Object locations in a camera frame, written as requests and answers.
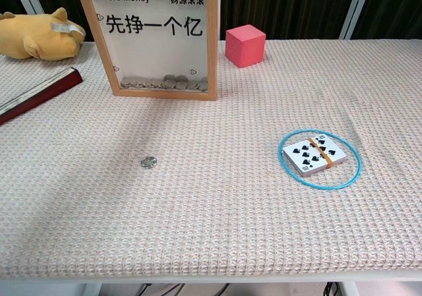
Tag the yellow plush toy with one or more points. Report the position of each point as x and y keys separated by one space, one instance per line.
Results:
x=33 y=35

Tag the wooden glass money box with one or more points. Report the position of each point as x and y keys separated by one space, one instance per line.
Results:
x=158 y=55

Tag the black pleated curtain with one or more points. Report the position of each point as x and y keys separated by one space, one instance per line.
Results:
x=296 y=6

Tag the pink woven table cloth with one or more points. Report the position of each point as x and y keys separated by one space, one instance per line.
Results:
x=211 y=210

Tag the dark red folded fan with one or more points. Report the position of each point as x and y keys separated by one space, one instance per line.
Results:
x=43 y=93

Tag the playing card deck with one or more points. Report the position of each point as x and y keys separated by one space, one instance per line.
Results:
x=306 y=156

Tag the orange rubber band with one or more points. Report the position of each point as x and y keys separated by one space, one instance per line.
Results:
x=321 y=152

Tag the white plush label tag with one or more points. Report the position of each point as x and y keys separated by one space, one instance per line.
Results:
x=66 y=28

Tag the red cube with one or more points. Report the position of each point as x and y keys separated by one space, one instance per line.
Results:
x=245 y=45

